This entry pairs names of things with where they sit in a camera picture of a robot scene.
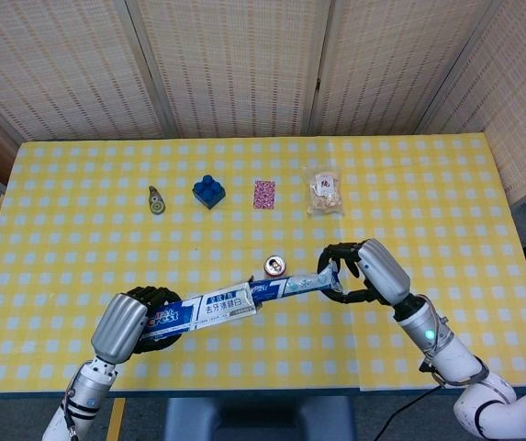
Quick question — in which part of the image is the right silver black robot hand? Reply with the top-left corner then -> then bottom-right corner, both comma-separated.
316,237 -> 411,321

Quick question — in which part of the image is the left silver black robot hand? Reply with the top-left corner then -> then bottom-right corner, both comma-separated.
90,285 -> 185,365

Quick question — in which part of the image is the blue white toothpaste tube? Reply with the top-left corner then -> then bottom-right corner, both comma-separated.
251,261 -> 344,307

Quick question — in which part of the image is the blue white toothpaste box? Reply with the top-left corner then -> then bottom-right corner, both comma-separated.
142,280 -> 258,344

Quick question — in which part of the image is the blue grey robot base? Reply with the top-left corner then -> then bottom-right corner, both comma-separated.
165,395 -> 355,441

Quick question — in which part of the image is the yellow white checked tablecloth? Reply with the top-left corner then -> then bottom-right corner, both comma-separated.
0,134 -> 526,394

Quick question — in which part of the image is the clear snack bag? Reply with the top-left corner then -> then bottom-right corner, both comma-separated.
302,165 -> 345,218

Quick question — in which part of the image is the red cartoon drink can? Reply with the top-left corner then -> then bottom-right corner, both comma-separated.
263,254 -> 287,278

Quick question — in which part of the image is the green correction tape dispenser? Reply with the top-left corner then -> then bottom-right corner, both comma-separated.
147,185 -> 166,216

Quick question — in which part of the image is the blue studded building block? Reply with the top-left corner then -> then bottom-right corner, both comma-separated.
192,174 -> 227,211

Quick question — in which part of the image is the beige woven folding screen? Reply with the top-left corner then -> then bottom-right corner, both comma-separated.
0,0 -> 526,206

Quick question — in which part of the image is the black cable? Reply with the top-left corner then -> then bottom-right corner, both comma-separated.
375,388 -> 442,441

